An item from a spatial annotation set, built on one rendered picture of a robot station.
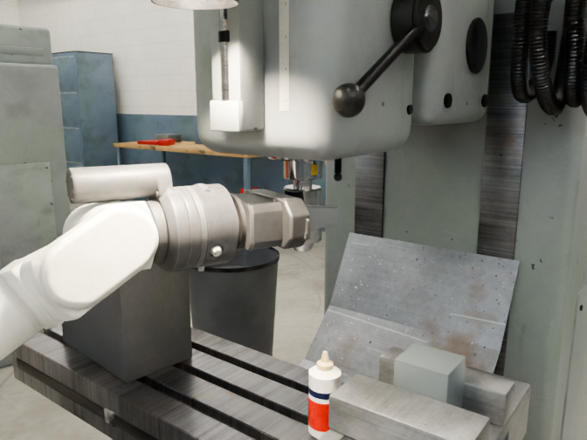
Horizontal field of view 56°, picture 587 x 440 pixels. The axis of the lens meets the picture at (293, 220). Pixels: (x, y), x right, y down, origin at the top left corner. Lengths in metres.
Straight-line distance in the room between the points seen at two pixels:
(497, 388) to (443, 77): 0.36
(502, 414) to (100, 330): 0.58
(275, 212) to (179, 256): 0.11
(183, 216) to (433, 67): 0.34
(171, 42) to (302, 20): 6.84
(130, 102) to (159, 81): 0.70
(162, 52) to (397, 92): 6.93
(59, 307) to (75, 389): 0.45
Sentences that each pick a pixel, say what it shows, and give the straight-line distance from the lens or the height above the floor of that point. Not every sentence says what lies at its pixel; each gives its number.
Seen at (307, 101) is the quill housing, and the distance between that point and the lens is 0.53.
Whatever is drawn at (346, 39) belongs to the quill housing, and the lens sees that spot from 0.54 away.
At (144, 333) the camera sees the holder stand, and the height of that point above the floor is 1.03.
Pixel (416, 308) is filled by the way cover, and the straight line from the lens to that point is 0.98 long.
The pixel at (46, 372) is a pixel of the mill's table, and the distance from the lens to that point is 1.02.
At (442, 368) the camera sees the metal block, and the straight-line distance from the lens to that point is 0.60.
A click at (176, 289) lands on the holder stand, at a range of 0.87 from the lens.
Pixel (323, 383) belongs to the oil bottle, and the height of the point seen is 1.04.
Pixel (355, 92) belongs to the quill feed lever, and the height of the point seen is 1.38.
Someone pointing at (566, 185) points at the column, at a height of 1.25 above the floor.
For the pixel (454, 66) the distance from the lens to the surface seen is 0.72.
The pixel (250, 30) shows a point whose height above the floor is 1.44.
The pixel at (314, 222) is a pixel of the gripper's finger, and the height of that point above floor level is 1.23.
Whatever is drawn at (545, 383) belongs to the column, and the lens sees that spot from 1.01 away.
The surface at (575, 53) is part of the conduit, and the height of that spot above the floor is 1.42.
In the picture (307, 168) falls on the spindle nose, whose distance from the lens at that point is 0.63.
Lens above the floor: 1.37
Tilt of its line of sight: 12 degrees down
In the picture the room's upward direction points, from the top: straight up
